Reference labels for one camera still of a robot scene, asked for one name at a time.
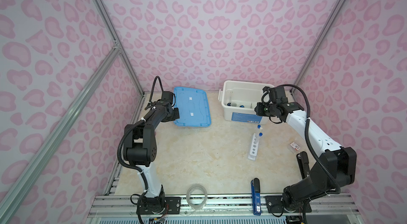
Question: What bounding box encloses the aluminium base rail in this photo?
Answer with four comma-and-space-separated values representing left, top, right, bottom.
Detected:
85, 193, 363, 224

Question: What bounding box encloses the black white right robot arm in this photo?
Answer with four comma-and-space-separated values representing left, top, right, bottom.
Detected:
254, 84, 357, 213

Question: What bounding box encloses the white plastic storage box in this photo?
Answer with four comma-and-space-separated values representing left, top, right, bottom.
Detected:
218, 80, 273, 125

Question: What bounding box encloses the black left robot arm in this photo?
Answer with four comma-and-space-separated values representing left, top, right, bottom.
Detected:
117, 76, 180, 219

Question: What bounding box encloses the blue black stapler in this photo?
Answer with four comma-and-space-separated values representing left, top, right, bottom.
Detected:
251, 178, 262, 216

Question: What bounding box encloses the clear tape roll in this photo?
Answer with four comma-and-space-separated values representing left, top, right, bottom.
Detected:
186, 184, 208, 210

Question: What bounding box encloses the blue plastic box lid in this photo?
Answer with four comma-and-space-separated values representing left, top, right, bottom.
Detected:
174, 86, 212, 127

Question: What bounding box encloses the white test tube rack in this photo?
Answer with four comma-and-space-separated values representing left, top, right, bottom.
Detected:
248, 133, 261, 161

